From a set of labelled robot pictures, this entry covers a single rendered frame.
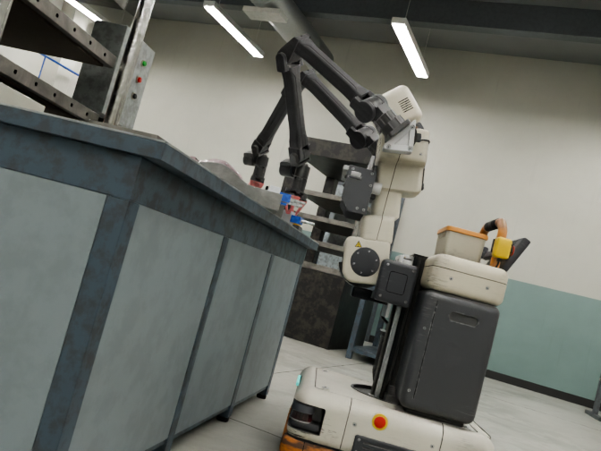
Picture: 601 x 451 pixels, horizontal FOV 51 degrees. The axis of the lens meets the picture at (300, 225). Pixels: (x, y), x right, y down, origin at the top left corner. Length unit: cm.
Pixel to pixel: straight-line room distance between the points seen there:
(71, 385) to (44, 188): 39
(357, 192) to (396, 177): 17
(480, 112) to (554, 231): 191
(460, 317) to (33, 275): 134
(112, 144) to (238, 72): 933
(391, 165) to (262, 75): 814
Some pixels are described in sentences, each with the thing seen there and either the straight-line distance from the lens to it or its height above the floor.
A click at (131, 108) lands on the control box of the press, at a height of 116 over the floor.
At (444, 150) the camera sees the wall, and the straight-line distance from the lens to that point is 912.
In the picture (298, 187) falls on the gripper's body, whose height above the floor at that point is 95.
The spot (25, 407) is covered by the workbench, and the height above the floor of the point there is 23.
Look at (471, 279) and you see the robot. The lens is 214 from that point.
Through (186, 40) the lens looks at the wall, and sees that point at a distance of 1135.
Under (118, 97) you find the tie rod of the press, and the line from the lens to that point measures 275.
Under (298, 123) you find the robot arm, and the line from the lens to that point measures 244.
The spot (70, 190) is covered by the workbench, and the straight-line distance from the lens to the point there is 135.
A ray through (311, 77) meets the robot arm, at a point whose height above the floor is 143.
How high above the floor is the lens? 61
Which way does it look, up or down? 5 degrees up
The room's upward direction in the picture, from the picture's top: 15 degrees clockwise
